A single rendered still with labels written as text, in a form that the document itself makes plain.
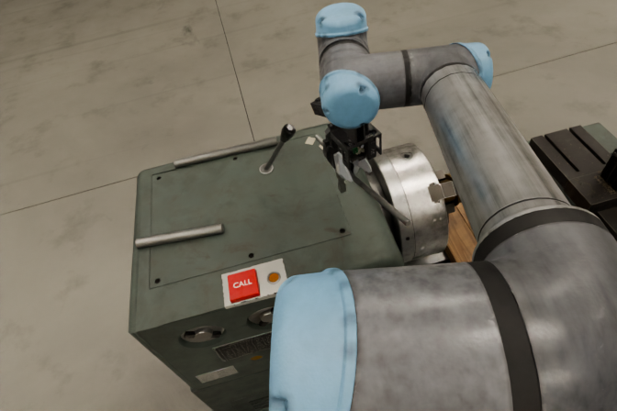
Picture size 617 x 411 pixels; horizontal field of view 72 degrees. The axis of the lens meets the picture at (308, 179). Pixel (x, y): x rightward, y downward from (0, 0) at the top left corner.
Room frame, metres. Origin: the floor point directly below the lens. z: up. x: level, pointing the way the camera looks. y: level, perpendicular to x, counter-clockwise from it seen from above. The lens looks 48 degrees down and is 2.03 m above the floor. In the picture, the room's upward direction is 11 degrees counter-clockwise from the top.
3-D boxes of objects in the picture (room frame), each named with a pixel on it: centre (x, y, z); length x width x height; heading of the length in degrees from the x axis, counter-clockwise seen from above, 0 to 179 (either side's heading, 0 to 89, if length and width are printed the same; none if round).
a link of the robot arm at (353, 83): (0.47, -0.09, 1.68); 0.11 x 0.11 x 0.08; 82
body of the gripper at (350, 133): (0.56, -0.09, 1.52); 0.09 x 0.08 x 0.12; 20
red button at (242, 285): (0.44, 0.17, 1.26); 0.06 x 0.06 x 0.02; 5
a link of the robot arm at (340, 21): (0.57, -0.09, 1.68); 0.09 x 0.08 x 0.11; 172
